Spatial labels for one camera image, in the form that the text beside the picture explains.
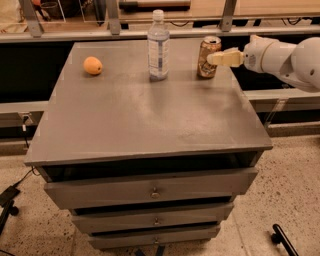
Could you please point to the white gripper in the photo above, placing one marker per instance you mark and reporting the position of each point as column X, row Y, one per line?
column 254, row 55

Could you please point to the orange soda can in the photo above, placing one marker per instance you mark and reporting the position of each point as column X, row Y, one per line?
column 209, row 45

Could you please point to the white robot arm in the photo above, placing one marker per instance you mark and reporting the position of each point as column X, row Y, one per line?
column 297, row 65

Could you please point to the grey metal railing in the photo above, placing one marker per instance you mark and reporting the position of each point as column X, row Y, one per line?
column 55, row 20

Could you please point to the clear plastic water bottle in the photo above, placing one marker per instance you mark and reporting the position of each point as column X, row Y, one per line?
column 158, row 47

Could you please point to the orange fruit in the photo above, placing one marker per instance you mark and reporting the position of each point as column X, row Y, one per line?
column 92, row 65

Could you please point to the grey drawer cabinet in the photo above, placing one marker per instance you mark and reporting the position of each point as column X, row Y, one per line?
column 120, row 123

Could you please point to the middle grey drawer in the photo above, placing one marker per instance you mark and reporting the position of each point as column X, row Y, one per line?
column 150, row 218

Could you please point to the grey drawer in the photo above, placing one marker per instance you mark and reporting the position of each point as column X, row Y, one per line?
column 137, row 189
column 160, row 236
column 150, row 218

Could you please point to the bottom grey drawer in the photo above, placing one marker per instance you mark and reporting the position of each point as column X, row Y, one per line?
column 160, row 236

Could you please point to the black chair leg right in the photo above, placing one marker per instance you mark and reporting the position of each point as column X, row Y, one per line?
column 279, row 237

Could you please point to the black chair leg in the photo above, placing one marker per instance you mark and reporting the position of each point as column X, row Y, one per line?
column 9, row 209
column 279, row 237

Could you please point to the top grey drawer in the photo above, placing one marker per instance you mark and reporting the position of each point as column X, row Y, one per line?
column 137, row 189

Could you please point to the black chair leg left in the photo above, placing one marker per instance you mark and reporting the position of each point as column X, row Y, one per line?
column 9, row 209

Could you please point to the black power adapter with cable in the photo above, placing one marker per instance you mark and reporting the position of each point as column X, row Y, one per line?
column 12, row 191

